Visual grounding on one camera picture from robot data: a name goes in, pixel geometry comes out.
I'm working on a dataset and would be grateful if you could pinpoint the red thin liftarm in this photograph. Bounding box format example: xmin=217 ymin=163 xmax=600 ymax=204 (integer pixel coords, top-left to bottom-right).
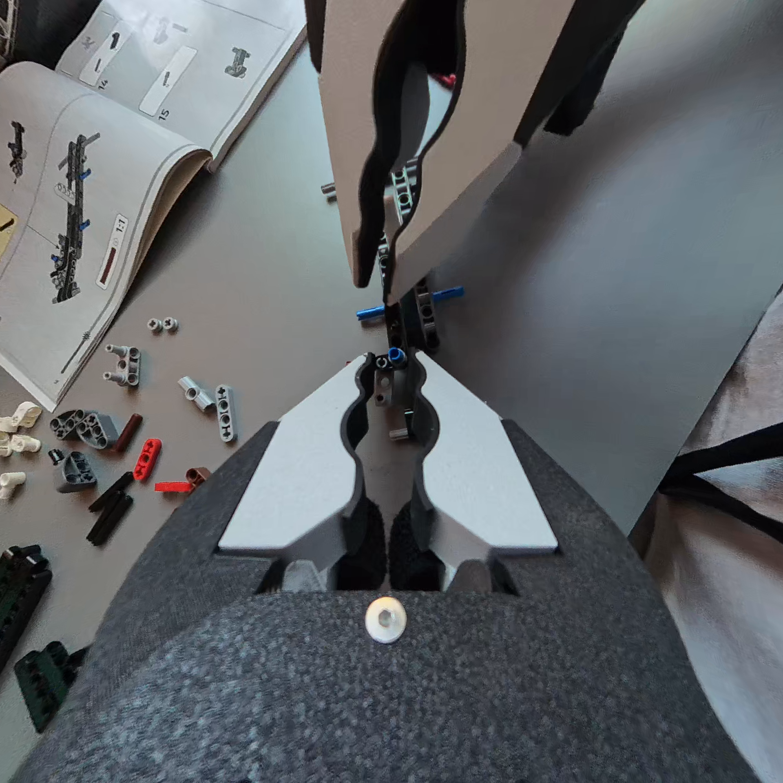
xmin=132 ymin=437 xmax=164 ymax=482

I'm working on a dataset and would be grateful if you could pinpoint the person in white shirt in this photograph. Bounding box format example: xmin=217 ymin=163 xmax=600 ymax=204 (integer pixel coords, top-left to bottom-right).
xmin=629 ymin=294 xmax=783 ymax=783

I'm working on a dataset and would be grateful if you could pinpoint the light grey tube connector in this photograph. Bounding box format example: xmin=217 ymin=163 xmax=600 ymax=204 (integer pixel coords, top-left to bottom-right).
xmin=177 ymin=376 xmax=217 ymax=412

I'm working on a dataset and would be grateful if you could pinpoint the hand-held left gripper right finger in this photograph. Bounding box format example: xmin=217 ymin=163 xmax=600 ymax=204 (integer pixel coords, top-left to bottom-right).
xmin=411 ymin=352 xmax=560 ymax=568

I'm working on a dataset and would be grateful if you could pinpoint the open lego instruction booklet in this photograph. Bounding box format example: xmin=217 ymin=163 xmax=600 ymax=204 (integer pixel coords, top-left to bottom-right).
xmin=0 ymin=0 xmax=308 ymax=412

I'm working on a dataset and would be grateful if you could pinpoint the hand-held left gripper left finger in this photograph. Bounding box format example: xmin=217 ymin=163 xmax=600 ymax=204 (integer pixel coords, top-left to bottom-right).
xmin=217 ymin=354 xmax=375 ymax=568

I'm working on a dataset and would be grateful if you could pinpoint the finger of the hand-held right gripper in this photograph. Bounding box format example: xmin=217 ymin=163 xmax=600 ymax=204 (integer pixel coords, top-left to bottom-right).
xmin=383 ymin=0 xmax=577 ymax=305
xmin=319 ymin=0 xmax=409 ymax=290

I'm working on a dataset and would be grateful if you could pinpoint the pile of dark lego beams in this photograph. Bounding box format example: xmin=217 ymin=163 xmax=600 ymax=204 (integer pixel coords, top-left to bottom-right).
xmin=0 ymin=543 xmax=90 ymax=734

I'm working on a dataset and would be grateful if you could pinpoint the light grey connector with pins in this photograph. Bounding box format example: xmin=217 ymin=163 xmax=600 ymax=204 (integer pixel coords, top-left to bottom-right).
xmin=104 ymin=344 xmax=142 ymax=388

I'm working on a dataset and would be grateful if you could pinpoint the black lego beam assembly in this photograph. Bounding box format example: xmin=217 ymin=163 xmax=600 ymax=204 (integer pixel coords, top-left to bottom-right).
xmin=356 ymin=153 xmax=466 ymax=442

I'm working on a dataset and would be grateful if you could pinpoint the light grey thin liftarm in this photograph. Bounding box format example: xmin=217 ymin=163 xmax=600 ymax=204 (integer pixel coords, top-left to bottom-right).
xmin=215 ymin=383 xmax=239 ymax=443

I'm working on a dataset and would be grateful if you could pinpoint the black strap with buckle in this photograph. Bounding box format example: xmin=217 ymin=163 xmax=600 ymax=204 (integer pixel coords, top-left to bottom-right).
xmin=657 ymin=422 xmax=783 ymax=545

